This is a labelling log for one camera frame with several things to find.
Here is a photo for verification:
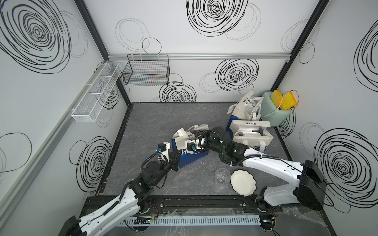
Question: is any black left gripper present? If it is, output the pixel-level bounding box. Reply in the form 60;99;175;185
151;149;181;186

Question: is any blue cream takeout bag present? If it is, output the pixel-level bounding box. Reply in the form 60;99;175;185
227;90;263;121
226;120;273;152
172;124;209;168

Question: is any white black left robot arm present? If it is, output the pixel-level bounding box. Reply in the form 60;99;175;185
59;149;182;236

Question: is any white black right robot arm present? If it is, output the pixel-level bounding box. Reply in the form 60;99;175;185
177;127;327;211

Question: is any clear plastic cup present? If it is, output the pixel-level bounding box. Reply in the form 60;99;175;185
215;168;231;184

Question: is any white scalloped plate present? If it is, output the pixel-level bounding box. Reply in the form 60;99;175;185
230;170;257;197

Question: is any mint green toaster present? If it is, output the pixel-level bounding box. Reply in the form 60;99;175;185
261;91;291;126

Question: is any left yellow toast slice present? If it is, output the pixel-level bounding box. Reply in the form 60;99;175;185
270;89;283;108

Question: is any yellow toast slice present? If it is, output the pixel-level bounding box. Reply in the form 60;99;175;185
270;89;283;108
280;90;299;111

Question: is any right yellow toast slice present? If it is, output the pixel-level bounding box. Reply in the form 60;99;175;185
280;90;299;111

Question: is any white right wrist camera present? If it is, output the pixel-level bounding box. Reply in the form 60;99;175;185
187;139;207;152

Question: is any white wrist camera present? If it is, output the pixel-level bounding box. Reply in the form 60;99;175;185
187;139;207;152
157;142;171;162

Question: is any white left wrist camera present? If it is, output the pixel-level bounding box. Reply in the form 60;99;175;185
157;142;171;162

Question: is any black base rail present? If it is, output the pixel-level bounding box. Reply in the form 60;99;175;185
81;195;288;216

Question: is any black wire basket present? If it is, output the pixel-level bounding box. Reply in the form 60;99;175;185
122;54;170;86

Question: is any white slotted cable duct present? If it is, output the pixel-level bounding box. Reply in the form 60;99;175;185
117;215;261;228

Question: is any white mesh wall shelf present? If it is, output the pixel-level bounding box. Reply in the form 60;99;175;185
71;62;121;123

